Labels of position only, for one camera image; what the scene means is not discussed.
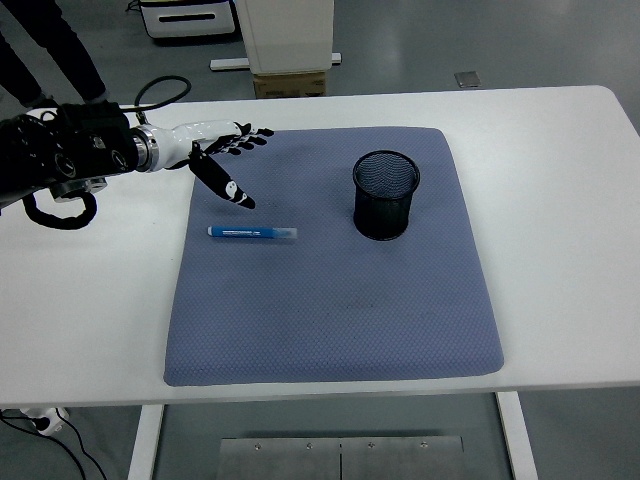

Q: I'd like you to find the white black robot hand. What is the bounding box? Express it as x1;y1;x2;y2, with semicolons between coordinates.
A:
157;118;275;210

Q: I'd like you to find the blue marker with clear cap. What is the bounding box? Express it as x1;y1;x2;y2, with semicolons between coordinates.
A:
207;225;299;242

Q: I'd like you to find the black mesh pen holder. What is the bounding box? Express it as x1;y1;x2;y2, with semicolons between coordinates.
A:
352;151;422;242

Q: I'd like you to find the white floor foot bar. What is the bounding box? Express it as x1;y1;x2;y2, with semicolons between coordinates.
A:
209;51;344;71

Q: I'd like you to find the brown cardboard box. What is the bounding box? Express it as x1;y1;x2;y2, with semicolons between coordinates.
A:
252;69;329;100

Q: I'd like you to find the white upright column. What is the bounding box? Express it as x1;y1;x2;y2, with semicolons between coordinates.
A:
238;0;335;75

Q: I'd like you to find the person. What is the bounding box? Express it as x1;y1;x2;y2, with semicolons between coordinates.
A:
0;0;109;109

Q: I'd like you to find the blue-grey quilted mat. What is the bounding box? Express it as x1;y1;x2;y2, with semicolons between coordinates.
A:
163;127;505;387

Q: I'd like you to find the white table leg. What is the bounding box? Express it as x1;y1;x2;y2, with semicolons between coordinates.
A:
494;391;540;480
127;403;165;480

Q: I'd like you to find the white power strip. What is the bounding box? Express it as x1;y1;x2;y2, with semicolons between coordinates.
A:
19;405;70;435

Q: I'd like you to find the grey metal plate with screws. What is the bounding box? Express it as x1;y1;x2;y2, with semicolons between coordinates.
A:
218;435;465;480

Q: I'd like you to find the black floor cable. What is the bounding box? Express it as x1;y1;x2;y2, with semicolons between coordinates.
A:
0;409;109;480

